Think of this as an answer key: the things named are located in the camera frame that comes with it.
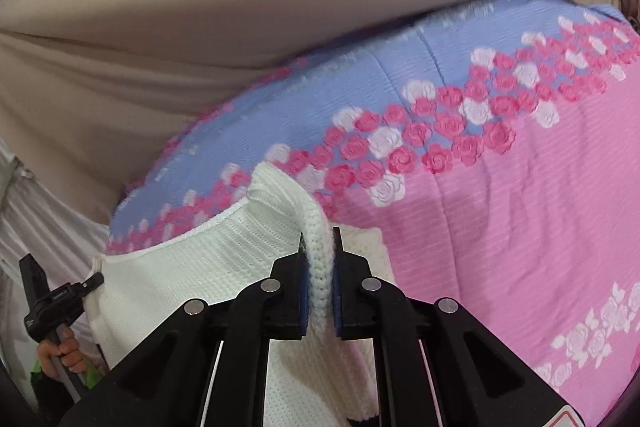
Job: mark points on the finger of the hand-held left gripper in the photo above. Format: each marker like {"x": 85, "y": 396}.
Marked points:
{"x": 94, "y": 281}

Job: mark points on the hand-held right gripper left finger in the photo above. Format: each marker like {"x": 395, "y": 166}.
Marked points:
{"x": 301, "y": 307}

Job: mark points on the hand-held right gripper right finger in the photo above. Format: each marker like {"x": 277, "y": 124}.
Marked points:
{"x": 338, "y": 307}

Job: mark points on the white knitted sweater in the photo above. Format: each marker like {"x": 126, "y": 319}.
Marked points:
{"x": 200, "y": 267}

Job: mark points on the person's left hand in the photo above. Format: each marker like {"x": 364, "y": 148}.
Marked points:
{"x": 67, "y": 354}

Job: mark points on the pale striped cloth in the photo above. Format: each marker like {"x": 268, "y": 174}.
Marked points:
{"x": 45, "y": 227}

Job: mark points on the pink blue floral blanket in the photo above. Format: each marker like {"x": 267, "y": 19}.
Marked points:
{"x": 490, "y": 217}

